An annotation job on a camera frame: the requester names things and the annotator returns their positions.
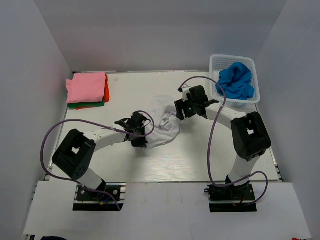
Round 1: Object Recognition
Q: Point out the white t shirt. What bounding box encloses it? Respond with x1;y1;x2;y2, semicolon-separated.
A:
145;95;181;151

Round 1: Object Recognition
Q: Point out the blue t shirt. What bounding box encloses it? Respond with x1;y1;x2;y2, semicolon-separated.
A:
217;62;255;101

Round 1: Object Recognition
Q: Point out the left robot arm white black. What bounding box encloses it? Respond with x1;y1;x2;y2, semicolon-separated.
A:
52;112;148;200

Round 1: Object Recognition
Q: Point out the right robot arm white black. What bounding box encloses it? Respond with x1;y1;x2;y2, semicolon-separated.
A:
174;85;271;200

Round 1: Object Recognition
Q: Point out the orange folded t shirt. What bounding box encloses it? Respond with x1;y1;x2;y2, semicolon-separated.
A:
76;74;110;110

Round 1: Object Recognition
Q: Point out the green folded t shirt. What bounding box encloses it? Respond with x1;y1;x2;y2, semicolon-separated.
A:
67;100;105;109

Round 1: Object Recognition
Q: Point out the white plastic basket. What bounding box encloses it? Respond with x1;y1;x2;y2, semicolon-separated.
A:
209;54;261;108

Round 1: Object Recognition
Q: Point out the pink folded t shirt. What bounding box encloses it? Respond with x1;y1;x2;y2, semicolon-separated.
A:
65;72;106;104

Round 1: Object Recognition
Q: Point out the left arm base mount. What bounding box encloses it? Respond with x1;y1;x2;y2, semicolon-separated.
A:
72;183;127;212

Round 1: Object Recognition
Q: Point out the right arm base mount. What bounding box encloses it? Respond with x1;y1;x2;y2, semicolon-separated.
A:
204;183;257;213

